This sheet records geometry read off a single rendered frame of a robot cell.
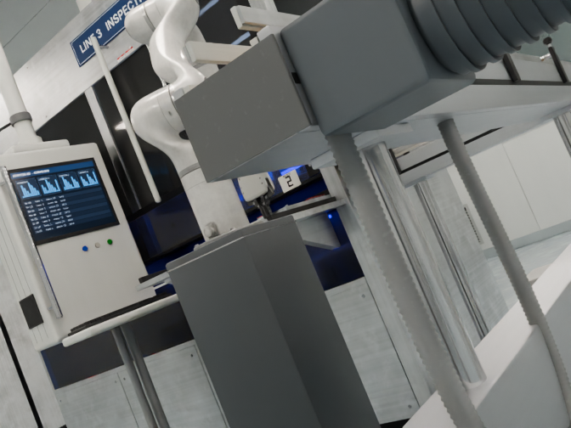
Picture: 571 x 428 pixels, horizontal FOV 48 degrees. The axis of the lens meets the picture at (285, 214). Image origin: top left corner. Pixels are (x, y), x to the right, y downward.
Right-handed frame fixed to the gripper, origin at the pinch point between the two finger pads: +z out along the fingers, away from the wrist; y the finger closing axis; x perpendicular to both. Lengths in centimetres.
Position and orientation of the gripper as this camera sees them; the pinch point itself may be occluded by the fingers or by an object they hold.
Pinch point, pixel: (266, 211)
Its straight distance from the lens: 205.2
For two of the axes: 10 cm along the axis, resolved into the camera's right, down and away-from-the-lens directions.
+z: 3.8, 9.2, -0.7
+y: -7.4, 3.5, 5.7
